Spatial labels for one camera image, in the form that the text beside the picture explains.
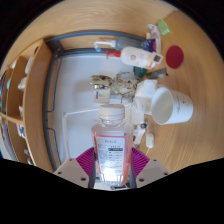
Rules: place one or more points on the white pump lotion bottle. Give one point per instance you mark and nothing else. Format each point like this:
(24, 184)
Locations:
(136, 57)

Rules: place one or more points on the white wall-mounted box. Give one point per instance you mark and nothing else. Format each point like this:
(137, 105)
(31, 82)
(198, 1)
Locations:
(101, 95)

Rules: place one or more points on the brown tree creature figurine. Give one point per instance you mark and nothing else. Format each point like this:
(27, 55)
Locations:
(116, 83)

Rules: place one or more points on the white earbud case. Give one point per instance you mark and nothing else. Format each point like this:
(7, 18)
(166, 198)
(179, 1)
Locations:
(150, 140)

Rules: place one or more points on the wooden shelf unit with items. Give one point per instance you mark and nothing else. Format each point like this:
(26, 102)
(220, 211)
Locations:
(35, 100)

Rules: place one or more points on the small green sponge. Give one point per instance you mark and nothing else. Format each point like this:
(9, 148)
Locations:
(163, 27)

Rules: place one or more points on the clear bottle with pink drink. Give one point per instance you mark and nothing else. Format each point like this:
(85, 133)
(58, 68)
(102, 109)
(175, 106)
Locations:
(111, 150)

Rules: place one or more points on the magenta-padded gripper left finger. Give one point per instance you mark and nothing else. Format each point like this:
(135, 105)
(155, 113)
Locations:
(70, 170)

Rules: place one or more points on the grey metal desk frame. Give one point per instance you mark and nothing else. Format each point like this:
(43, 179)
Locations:
(48, 100)

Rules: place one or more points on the flat round red coaster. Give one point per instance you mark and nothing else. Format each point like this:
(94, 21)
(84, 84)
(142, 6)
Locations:
(175, 57)

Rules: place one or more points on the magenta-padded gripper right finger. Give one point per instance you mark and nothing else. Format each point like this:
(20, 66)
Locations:
(153, 170)

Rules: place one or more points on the clear pump dispenser bottle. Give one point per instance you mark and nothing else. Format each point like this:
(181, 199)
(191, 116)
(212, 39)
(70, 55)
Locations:
(126, 44)

